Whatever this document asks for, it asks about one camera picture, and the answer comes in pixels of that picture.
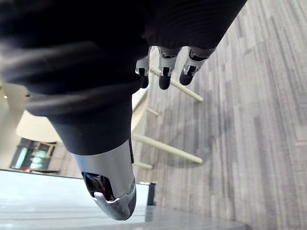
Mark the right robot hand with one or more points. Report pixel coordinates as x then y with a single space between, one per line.
79 72

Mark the dark glass-front cabinet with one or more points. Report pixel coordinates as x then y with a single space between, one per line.
31 155

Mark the grey white table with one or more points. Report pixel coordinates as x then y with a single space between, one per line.
48 203

